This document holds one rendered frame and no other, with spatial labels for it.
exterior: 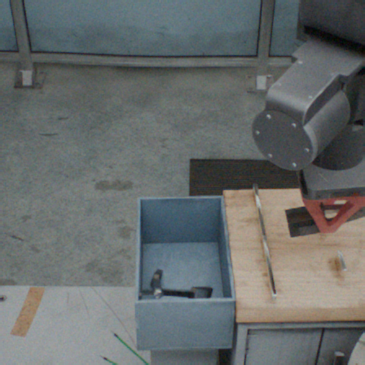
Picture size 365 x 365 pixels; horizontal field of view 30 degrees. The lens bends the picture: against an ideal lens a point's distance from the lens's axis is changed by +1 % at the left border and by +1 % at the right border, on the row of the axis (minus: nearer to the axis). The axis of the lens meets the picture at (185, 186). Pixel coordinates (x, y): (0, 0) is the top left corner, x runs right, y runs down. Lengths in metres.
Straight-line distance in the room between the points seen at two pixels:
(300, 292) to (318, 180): 0.17
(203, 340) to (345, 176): 0.27
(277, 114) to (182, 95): 2.44
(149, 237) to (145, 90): 2.13
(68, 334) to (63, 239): 1.26
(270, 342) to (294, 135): 0.33
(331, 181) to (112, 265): 1.64
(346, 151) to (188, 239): 0.34
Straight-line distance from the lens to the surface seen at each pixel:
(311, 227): 0.72
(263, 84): 3.00
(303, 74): 0.55
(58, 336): 1.08
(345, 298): 0.76
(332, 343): 0.82
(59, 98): 2.98
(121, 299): 1.12
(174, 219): 0.88
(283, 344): 0.81
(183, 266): 0.88
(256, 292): 0.75
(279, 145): 0.55
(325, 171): 0.64
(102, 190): 2.49
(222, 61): 2.96
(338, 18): 0.55
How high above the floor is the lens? 1.64
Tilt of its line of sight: 41 degrees down
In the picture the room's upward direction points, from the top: 1 degrees clockwise
